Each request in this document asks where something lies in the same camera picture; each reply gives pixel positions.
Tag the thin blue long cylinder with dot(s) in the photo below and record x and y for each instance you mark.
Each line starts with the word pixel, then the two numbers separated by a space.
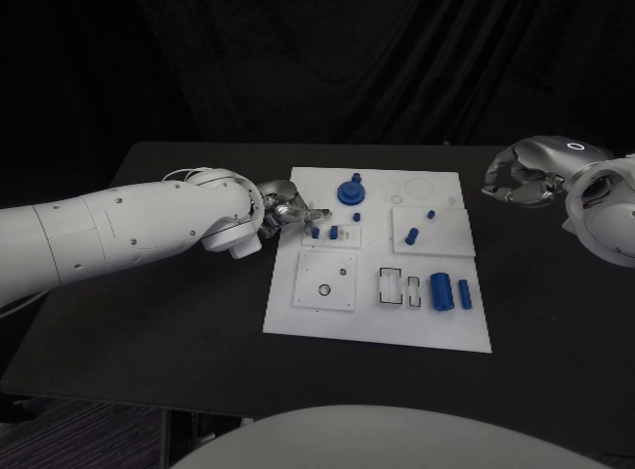
pixel 465 294

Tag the blue gear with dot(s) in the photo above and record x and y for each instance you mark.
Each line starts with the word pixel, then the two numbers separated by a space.
pixel 351 192

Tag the blue block plug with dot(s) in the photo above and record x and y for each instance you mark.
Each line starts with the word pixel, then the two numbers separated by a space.
pixel 334 232

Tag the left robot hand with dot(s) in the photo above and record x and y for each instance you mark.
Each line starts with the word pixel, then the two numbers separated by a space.
pixel 285 210

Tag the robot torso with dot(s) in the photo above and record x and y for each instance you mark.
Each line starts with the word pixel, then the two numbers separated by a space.
pixel 384 438

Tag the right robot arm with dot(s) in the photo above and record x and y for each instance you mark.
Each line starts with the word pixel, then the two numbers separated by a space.
pixel 612 212

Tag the white task board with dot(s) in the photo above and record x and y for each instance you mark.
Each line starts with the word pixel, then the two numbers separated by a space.
pixel 380 293

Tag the thick blue long cylinder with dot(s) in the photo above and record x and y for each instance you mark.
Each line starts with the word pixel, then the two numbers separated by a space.
pixel 442 291

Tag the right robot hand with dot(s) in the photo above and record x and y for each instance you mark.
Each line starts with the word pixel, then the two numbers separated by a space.
pixel 538 165

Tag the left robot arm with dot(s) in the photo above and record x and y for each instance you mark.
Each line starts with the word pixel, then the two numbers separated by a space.
pixel 95 234

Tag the blue short cylinder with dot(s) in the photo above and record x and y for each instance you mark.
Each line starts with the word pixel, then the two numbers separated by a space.
pixel 411 236

